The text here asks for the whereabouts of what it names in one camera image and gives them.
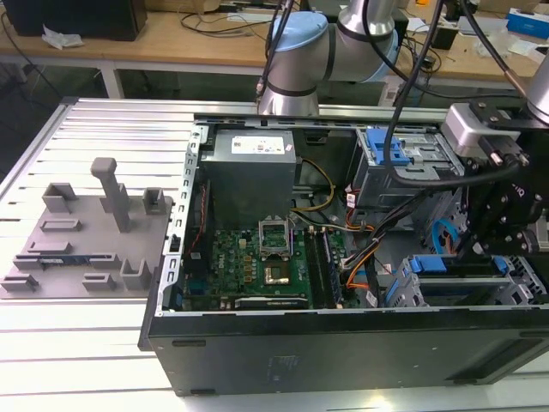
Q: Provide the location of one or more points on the blue white box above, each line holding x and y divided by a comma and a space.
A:
527, 19

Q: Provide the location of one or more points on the crumpled clear plastic bag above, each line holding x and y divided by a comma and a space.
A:
60, 38

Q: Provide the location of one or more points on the flat grey box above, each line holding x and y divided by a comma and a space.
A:
497, 26

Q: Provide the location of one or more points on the thin metal locking lever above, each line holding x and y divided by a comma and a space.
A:
292, 240

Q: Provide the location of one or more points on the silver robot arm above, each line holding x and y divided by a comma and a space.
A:
300, 56

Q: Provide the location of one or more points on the grey power supply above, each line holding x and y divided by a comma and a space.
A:
249, 180

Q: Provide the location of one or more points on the CPU socket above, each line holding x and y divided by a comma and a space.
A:
276, 275

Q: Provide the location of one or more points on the black RAM slot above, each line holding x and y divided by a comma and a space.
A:
319, 266
312, 266
332, 266
326, 266

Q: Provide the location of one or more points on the black PC case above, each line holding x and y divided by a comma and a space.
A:
300, 356

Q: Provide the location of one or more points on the clear plastic packaging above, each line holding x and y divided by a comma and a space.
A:
506, 47

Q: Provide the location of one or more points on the black graphics card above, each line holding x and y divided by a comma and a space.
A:
272, 302

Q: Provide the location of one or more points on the blue drive cage latch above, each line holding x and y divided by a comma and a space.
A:
375, 148

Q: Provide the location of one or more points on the large black box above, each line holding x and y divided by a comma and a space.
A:
77, 17

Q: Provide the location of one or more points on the wooden desk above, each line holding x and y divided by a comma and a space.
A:
171, 47

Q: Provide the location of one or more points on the grey metal disk bay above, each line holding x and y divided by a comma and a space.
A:
401, 287

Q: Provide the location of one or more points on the green motherboard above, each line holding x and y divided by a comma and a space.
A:
240, 262

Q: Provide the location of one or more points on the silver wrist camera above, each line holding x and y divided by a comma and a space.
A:
467, 129

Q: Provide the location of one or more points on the small black box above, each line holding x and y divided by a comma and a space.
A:
448, 38

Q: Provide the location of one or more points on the grey parts rack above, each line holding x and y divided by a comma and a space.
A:
86, 257

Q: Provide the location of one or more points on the grey metal drive cage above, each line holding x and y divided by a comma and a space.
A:
377, 184

